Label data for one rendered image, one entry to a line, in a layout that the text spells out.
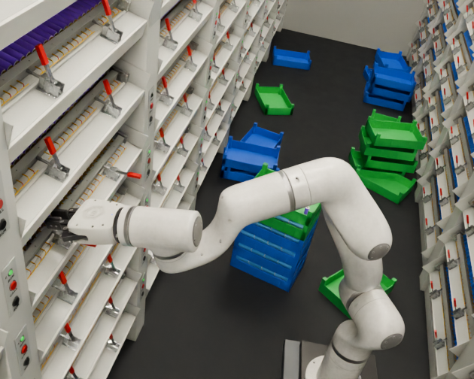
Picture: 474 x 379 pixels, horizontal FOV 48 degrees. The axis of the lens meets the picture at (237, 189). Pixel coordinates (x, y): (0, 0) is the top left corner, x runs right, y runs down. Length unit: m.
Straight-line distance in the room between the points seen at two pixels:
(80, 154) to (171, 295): 1.27
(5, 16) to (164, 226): 0.46
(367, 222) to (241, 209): 0.28
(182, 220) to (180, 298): 1.34
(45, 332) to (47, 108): 0.57
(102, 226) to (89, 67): 0.32
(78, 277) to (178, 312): 0.93
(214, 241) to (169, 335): 1.16
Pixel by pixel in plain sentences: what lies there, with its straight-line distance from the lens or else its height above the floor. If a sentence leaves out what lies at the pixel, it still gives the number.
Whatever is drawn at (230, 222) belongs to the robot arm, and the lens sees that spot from 1.08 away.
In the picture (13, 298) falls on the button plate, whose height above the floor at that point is 1.01.
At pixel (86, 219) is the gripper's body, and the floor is 1.05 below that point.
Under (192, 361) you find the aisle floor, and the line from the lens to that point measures 2.18.
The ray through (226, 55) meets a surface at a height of 0.73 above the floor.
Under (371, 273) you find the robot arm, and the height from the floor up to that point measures 0.89.
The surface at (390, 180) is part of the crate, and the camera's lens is 3.34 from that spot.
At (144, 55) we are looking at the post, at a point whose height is 1.21.
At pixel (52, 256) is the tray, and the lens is 1.23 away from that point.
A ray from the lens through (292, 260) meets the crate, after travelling 2.33.
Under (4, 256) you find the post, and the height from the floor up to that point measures 1.12.
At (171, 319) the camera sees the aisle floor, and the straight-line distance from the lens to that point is 2.29.
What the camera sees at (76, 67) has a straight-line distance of 1.12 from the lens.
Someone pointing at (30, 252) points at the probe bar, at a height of 0.96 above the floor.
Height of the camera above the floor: 1.81
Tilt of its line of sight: 38 degrees down
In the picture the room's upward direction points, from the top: 10 degrees clockwise
